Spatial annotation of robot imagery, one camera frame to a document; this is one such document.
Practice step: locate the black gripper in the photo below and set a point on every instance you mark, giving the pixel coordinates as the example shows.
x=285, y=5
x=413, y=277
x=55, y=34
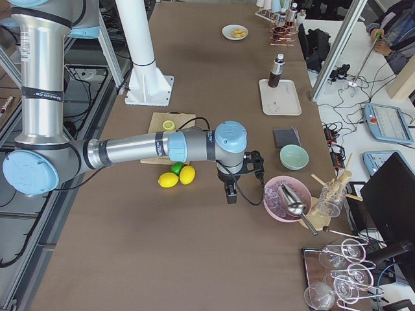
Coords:
x=225, y=177

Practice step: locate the glazed yellow donut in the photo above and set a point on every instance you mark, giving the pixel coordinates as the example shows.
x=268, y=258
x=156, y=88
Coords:
x=238, y=33

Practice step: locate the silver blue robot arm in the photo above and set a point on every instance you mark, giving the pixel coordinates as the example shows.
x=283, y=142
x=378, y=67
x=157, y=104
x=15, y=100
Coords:
x=44, y=158

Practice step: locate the white rectangular tray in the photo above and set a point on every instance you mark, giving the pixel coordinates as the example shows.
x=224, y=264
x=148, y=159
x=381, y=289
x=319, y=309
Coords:
x=281, y=100

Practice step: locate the yellow lemon right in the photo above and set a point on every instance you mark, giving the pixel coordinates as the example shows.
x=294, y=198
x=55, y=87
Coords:
x=187, y=174

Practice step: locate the yellow lemon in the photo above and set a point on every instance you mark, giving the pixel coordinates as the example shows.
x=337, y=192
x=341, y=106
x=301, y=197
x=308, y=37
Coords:
x=187, y=174
x=168, y=180

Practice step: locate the pink bowl with ice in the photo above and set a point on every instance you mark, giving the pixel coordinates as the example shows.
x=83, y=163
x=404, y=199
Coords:
x=272, y=201

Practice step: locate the green lime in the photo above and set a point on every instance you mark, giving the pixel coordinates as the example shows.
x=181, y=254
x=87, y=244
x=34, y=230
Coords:
x=177, y=167

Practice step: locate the yellow lemon left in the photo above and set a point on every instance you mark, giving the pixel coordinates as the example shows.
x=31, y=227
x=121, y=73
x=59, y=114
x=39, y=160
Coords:
x=168, y=180

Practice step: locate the metal ice scoop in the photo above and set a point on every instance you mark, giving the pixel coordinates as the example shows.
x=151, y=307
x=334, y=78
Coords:
x=295, y=206

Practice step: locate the mint green bowl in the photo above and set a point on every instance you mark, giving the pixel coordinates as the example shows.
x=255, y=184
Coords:
x=294, y=157

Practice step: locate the dark grey coaster stack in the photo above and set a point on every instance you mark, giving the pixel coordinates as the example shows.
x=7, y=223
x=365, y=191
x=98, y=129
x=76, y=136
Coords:
x=286, y=136

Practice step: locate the wooden cutting board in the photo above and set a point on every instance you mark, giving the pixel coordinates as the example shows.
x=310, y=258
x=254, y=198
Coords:
x=156, y=125

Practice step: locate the halved lemon piece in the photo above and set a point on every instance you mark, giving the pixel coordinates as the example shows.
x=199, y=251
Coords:
x=168, y=125

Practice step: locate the clear glass jar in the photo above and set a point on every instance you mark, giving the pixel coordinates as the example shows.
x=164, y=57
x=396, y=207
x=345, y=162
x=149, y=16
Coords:
x=331, y=199

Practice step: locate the wine glass upper left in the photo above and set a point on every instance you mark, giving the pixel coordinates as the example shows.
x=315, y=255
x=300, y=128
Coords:
x=330, y=257

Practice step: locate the wine glass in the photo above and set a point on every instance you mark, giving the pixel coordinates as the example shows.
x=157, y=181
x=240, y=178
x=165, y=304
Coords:
x=319, y=296
x=352, y=250
x=357, y=274
x=330, y=257
x=345, y=289

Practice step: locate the dark sauce bottle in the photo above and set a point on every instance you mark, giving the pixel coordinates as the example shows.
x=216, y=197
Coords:
x=276, y=70

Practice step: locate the wine glass upper right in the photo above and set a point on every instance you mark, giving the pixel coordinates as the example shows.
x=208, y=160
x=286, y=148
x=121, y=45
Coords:
x=352, y=250

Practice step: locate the wine glass lower left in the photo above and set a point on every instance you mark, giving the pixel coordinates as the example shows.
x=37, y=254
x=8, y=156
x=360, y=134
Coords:
x=319, y=296

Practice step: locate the blue teach pendant lower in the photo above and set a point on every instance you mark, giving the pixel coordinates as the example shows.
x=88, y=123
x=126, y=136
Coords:
x=373, y=160

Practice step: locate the blue teach pendant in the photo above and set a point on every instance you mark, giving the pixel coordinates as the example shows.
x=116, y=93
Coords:
x=373, y=160
x=387, y=123

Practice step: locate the wine glass middle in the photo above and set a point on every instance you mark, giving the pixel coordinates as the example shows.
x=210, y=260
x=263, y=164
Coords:
x=357, y=274

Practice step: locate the wine glass lower right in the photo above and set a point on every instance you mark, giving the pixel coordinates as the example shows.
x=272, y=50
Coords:
x=345, y=289

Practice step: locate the black monitor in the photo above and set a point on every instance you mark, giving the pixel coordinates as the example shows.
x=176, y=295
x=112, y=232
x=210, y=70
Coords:
x=389, y=199

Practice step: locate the white round plate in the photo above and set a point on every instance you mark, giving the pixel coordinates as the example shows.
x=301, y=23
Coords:
x=228, y=29

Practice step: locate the black bag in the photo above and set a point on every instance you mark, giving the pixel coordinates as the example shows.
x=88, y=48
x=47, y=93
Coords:
x=315, y=47

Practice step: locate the blue teach pendant upper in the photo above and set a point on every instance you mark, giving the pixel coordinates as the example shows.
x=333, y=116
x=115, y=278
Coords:
x=387, y=123

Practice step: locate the person in grey jacket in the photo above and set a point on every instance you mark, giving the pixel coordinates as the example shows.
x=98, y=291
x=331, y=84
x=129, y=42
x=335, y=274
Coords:
x=394, y=35

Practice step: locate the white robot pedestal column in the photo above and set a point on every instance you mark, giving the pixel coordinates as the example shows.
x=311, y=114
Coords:
x=148, y=86

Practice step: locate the copper wire rack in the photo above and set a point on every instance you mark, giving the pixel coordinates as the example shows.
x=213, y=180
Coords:
x=283, y=31

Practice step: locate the aluminium frame post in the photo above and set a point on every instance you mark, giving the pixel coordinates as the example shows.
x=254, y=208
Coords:
x=338, y=46

